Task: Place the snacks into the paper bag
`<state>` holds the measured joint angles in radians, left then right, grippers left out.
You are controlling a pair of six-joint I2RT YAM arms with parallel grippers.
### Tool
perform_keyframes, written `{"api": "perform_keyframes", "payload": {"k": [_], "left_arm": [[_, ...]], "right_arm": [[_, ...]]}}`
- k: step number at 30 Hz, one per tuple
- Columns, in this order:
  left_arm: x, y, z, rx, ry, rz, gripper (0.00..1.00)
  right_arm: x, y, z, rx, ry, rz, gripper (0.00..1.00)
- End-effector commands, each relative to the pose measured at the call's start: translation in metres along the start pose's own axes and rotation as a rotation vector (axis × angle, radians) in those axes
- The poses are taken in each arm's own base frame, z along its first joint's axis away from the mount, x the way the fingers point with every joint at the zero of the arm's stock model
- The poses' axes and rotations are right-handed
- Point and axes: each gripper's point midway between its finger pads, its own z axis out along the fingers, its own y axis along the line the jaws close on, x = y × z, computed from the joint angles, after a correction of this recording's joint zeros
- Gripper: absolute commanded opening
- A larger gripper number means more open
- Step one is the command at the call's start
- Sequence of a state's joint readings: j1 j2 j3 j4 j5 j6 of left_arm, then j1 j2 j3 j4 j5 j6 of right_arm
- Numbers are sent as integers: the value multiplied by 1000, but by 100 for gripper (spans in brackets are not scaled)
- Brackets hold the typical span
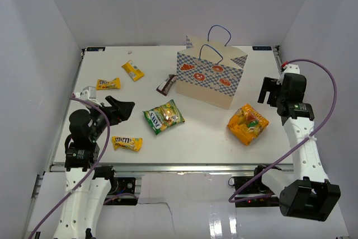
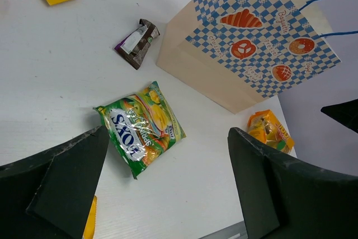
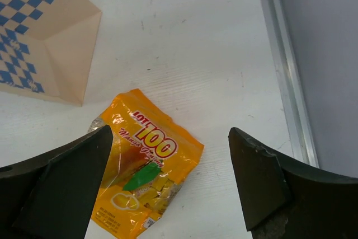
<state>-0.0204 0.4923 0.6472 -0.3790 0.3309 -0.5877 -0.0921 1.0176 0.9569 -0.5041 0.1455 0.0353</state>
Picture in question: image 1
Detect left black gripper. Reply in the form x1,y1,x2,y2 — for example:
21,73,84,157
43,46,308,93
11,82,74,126
86,95,134,141

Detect yellow M&M's pack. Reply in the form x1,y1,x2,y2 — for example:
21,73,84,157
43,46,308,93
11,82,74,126
96,77,121,91
111,136,143,152

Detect yellow snack bar wrapper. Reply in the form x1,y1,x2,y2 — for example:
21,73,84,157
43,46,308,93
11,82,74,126
121,60,145,82

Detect orange candy bag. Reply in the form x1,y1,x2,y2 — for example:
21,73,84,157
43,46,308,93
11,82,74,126
227,104,269,146

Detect green Fox's candy bag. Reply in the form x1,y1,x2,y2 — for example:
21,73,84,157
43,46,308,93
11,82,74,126
143,99,185,135

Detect brown chocolate bar wrapper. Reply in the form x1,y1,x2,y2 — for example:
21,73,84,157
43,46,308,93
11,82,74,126
156,74,177,96

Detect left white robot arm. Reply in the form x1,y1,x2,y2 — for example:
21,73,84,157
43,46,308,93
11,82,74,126
54,96,135,238

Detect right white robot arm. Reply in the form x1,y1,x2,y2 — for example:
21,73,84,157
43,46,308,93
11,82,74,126
252,73,341,222

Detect checkered paper bag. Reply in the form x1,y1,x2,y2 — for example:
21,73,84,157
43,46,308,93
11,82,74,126
176,28,248,109

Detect right black corner label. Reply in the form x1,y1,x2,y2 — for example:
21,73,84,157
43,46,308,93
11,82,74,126
252,46,272,51

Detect black corner label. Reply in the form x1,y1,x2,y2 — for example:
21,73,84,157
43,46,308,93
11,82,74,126
86,46,106,51
252,46,272,51

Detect left black corner label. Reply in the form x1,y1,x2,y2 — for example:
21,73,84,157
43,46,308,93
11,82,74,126
86,46,106,51

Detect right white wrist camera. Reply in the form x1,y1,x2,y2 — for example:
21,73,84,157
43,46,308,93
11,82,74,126
279,62,300,82

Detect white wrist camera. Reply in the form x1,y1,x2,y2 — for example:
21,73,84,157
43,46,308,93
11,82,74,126
72,86,101,106
279,62,300,82

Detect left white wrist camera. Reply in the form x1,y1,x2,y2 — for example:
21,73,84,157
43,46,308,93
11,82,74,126
72,86,101,106

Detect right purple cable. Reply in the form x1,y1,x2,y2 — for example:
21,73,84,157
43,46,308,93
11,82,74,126
228,59,338,204

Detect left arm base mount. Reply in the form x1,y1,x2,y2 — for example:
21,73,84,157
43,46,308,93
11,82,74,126
104,177,137,206

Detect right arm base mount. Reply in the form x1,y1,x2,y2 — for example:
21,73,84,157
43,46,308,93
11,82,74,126
228,176,279,208

